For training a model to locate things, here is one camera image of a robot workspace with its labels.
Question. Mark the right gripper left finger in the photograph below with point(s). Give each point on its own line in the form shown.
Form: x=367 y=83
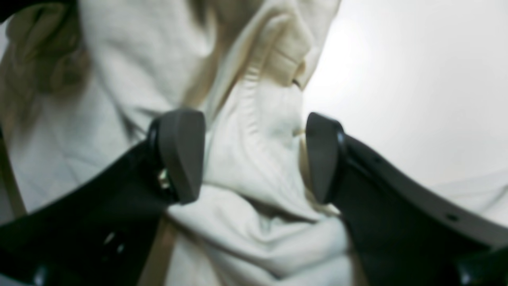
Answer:
x=101 y=233

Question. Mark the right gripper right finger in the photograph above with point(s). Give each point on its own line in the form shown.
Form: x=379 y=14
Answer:
x=404 y=234

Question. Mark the grey t-shirt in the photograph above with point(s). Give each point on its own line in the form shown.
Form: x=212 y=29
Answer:
x=82 y=81

